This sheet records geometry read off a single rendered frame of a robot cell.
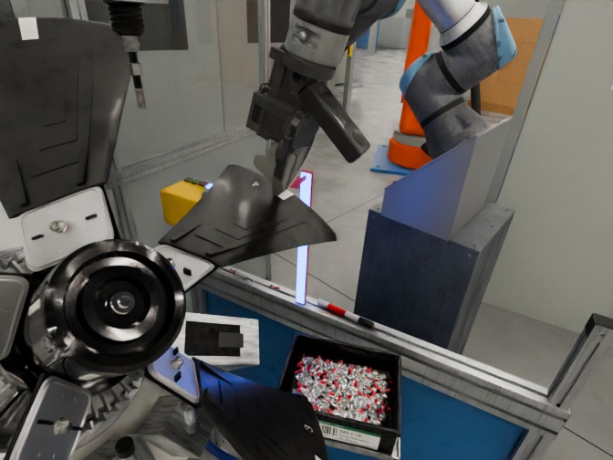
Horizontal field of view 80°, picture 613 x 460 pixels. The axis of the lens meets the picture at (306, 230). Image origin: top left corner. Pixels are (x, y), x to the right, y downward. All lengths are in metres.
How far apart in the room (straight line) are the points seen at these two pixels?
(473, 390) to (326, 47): 0.68
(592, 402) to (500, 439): 1.30
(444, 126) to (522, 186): 1.23
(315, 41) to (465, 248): 0.62
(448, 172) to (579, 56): 1.25
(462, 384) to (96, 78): 0.80
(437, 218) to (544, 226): 1.36
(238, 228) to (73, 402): 0.26
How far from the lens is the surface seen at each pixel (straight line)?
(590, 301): 2.47
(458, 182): 0.88
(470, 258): 0.94
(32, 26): 0.57
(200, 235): 0.50
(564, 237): 2.27
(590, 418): 2.17
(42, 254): 0.45
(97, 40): 0.55
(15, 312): 0.40
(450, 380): 0.85
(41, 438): 0.39
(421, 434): 1.04
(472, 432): 0.98
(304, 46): 0.49
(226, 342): 0.59
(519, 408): 0.87
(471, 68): 0.97
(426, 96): 0.98
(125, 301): 0.36
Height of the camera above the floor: 1.45
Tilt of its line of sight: 30 degrees down
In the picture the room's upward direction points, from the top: 3 degrees clockwise
